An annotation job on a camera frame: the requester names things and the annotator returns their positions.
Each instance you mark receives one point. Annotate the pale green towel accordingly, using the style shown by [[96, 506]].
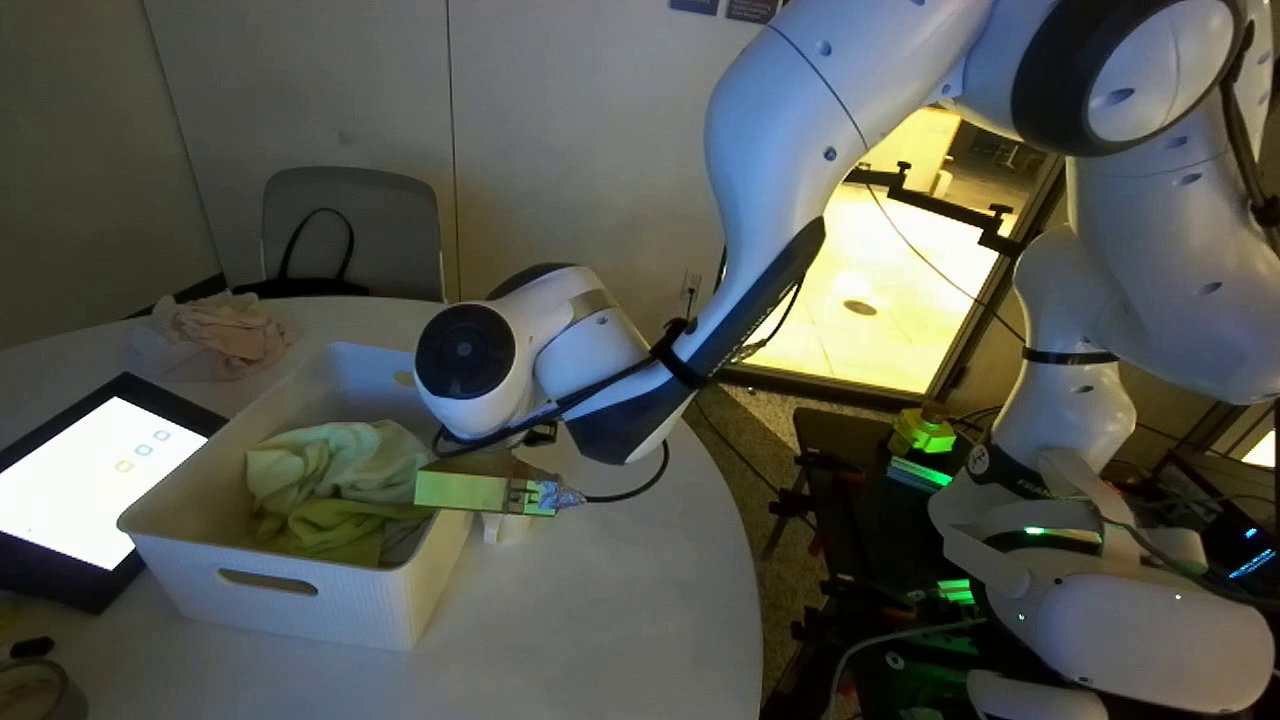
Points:
[[327, 462]]

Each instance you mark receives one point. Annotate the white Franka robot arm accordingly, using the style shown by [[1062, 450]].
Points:
[[853, 121]]

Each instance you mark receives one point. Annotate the white plastic basket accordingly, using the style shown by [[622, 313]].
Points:
[[292, 601]]

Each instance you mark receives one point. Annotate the glass door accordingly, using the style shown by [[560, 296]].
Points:
[[882, 306]]

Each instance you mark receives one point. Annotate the grey chair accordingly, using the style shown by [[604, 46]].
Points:
[[401, 226]]

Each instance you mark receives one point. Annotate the pink cloth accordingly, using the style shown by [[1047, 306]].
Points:
[[233, 334]]

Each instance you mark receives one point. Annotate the tablet with lit screen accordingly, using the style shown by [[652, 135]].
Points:
[[94, 472]]

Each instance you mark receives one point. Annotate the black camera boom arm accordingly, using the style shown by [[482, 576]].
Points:
[[993, 220]]

